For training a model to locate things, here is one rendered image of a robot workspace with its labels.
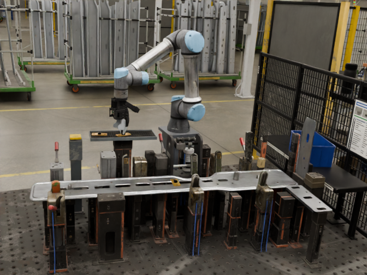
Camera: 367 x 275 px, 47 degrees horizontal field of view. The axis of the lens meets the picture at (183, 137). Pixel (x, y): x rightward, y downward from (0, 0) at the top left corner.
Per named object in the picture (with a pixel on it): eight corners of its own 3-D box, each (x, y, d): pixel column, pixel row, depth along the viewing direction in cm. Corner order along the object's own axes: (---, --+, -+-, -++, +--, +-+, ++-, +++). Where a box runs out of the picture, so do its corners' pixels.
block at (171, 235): (169, 238, 221) (172, 189, 212) (164, 226, 232) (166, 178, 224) (179, 237, 222) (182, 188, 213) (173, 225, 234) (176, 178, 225)
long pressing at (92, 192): (28, 204, 187) (28, 201, 186) (31, 184, 207) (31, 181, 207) (301, 186, 225) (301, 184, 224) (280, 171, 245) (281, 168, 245)
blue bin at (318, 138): (305, 167, 242) (308, 145, 238) (287, 149, 271) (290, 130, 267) (332, 167, 244) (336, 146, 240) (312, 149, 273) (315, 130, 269)
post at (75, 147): (70, 214, 238) (68, 141, 225) (69, 208, 245) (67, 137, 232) (83, 213, 241) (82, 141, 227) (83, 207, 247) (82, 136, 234)
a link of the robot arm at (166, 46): (176, 24, 254) (113, 68, 240) (186, 25, 246) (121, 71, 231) (183, 40, 261) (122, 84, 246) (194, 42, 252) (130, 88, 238)
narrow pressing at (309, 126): (305, 180, 230) (315, 121, 220) (295, 172, 241) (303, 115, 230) (306, 180, 231) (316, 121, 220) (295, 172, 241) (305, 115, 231)
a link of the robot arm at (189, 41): (193, 114, 268) (191, 28, 248) (207, 120, 256) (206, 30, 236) (177, 118, 262) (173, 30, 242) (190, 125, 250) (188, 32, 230)
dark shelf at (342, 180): (335, 193, 216) (336, 189, 215) (259, 139, 298) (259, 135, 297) (370, 191, 222) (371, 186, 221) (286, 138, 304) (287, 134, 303)
